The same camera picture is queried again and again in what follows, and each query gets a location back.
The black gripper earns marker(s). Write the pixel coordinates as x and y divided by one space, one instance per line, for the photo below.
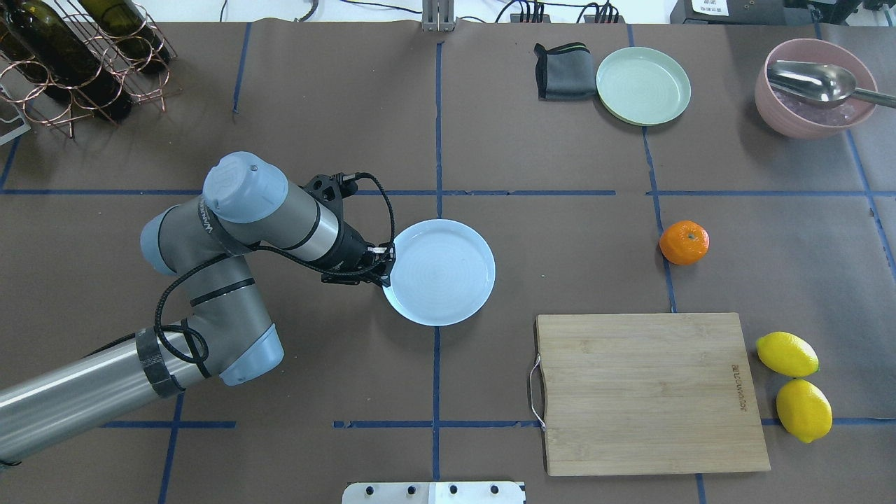
352 250

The light blue plate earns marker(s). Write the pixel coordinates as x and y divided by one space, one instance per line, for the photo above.
444 272

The orange fruit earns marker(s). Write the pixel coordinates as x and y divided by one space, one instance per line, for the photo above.
684 243

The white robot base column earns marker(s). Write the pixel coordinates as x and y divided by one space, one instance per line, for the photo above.
435 492

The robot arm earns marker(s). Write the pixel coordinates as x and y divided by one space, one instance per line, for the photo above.
211 321

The light green plate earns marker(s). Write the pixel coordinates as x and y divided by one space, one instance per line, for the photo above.
643 86

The grey folded cloth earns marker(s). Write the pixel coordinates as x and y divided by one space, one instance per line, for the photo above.
565 73

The black power strip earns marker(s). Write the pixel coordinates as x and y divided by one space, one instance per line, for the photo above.
538 12

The bamboo cutting board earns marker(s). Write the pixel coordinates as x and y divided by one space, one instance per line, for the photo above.
647 394

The dark wine bottle middle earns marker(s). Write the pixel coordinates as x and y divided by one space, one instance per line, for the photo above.
131 33

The dark wine bottle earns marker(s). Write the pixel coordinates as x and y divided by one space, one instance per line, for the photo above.
67 58
131 33

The yellow lemon left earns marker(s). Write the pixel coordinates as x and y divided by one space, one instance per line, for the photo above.
787 354

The yellow lemon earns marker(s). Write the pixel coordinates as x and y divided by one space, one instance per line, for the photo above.
804 411
787 354

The dark wine bottle front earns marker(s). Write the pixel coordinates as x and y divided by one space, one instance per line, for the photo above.
67 58

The pink bowl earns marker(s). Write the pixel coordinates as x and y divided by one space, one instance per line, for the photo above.
797 119

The yellow lemon right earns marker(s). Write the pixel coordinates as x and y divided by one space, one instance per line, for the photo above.
804 411

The metal scoop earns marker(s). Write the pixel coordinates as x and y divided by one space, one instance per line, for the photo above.
822 84

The aluminium frame post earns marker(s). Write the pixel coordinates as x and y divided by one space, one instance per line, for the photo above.
438 16

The copper wire bottle rack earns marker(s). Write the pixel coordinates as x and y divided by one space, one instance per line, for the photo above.
28 87

